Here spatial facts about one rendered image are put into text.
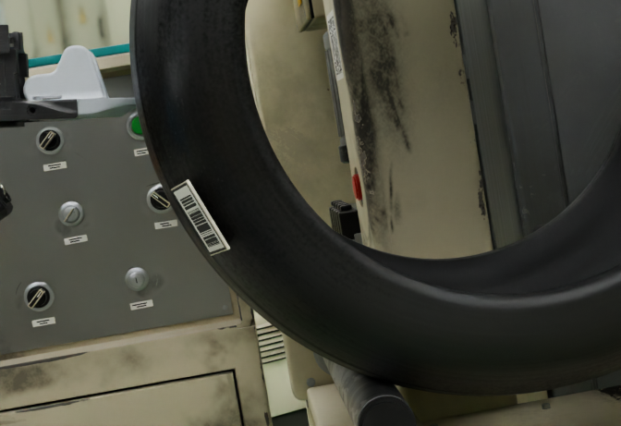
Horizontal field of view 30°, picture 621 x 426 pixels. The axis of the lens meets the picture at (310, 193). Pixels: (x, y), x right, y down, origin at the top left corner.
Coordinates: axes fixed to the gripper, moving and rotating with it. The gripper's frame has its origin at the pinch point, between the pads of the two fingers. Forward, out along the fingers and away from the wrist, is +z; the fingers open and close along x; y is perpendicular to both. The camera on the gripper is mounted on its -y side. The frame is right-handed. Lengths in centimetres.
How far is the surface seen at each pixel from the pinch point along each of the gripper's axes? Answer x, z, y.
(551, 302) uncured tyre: -12.5, 32.0, -16.2
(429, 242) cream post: 25.5, 29.6, -14.9
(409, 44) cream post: 25.6, 28.5, 6.4
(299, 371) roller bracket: 23.0, 14.8, -27.6
